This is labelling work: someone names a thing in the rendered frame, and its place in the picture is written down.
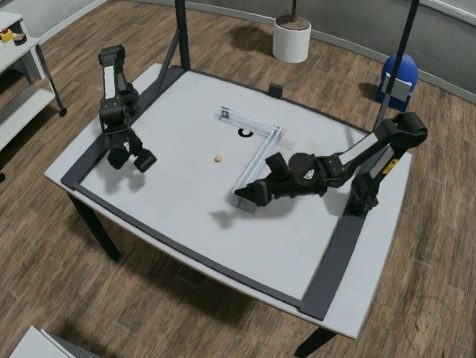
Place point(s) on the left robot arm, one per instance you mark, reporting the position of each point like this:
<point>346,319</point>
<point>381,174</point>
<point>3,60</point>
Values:
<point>340,166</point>

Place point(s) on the black metal camera frame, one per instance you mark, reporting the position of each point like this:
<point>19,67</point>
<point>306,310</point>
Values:
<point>182,37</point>

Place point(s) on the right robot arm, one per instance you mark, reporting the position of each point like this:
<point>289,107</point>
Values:
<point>112,110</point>

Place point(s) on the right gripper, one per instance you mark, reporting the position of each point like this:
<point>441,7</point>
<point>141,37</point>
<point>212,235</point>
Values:
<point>145,159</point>

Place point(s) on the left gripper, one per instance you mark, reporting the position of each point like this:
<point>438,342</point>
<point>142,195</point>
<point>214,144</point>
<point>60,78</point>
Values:
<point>259,191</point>

